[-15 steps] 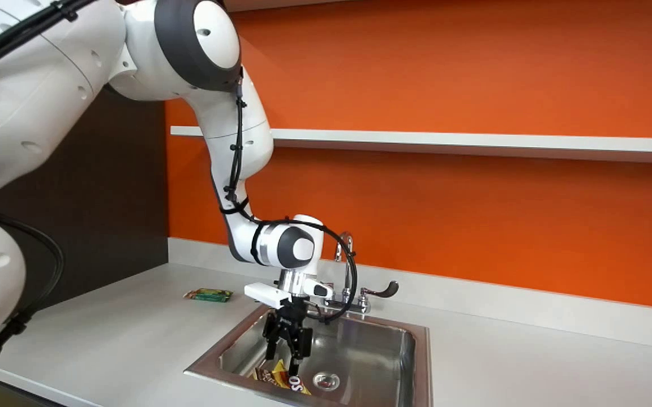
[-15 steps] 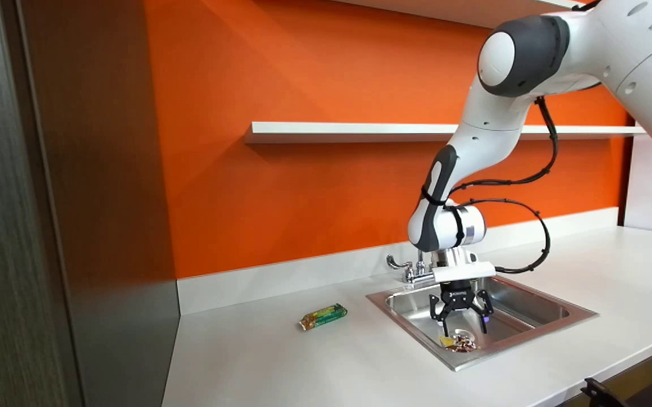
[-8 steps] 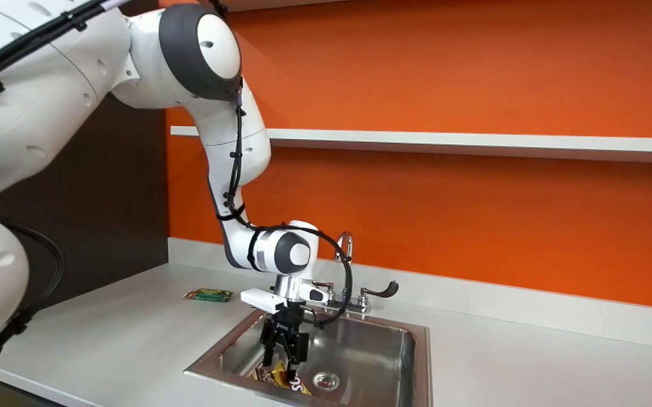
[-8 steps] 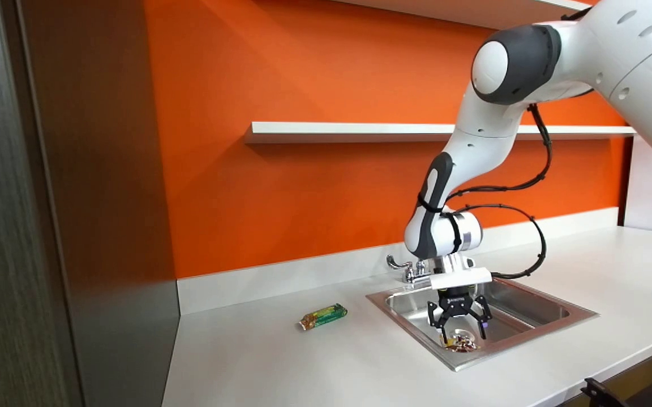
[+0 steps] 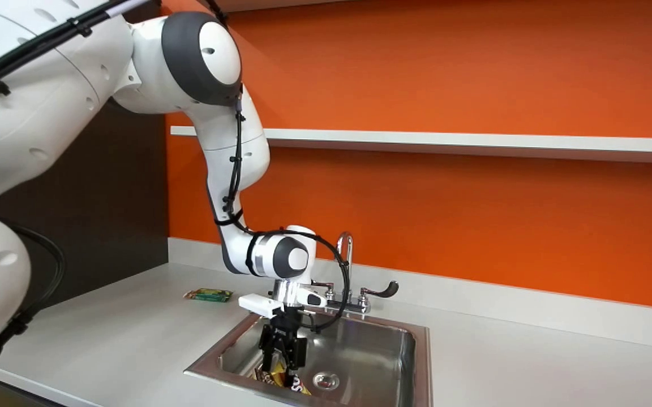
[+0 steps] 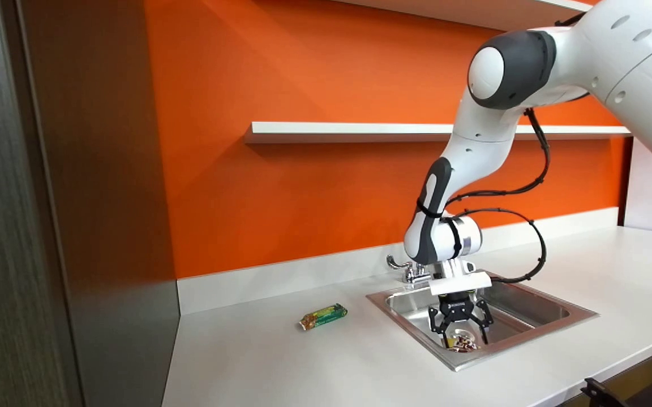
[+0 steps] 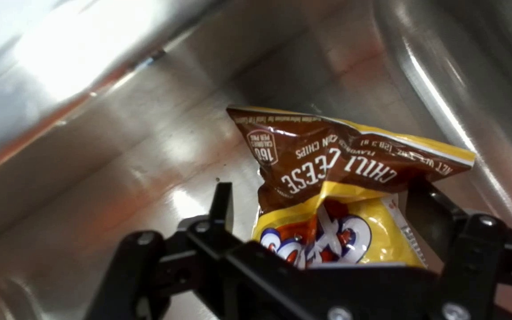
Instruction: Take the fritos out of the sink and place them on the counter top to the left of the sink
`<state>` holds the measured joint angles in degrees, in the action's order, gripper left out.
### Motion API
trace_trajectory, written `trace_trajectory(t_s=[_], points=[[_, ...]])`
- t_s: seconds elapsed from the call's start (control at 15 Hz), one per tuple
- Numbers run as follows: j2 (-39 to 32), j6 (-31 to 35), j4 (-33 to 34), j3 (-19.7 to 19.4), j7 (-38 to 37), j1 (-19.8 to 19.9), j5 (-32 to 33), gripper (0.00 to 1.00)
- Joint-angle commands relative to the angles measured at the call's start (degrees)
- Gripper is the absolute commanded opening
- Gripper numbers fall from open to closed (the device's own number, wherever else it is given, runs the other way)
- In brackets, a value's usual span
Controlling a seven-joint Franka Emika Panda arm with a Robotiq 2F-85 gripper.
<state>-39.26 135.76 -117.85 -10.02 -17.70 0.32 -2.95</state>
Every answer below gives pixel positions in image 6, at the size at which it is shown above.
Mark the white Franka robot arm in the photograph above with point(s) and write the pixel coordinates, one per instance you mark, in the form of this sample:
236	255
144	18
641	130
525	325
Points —
611	53

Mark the green snack packet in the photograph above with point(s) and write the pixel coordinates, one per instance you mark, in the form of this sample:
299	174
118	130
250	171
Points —
322	317

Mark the stainless steel sink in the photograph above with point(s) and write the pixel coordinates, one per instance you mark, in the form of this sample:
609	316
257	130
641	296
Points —
538	308

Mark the dark cabinet side panel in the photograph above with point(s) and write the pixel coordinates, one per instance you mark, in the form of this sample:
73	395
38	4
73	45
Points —
54	226

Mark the black object at counter edge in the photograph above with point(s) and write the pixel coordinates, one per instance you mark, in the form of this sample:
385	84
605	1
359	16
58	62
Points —
601	395

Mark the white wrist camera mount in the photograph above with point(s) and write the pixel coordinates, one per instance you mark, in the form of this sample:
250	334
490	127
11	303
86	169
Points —
458	284

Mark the high white wall shelf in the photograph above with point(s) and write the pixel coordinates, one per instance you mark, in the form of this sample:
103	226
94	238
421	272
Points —
453	12

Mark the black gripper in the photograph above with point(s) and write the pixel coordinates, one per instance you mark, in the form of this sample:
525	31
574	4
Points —
458	305

